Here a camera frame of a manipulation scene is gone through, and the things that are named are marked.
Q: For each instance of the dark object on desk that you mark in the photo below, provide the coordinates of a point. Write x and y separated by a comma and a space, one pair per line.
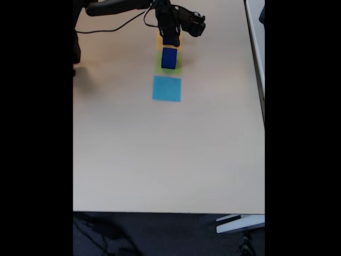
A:
262, 14

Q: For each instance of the light blue paper square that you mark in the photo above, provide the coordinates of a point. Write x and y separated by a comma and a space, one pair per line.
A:
166, 89

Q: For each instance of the large blue cube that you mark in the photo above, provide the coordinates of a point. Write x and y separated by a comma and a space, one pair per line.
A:
169, 58

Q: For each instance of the white neighbouring desk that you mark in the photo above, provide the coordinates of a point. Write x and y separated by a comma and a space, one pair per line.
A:
257, 40

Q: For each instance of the orange paper square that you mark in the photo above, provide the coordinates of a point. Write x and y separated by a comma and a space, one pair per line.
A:
158, 44

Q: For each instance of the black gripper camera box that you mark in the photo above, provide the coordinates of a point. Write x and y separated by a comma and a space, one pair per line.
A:
193, 22

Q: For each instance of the green paper square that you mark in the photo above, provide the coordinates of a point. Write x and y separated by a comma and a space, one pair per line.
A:
179, 69

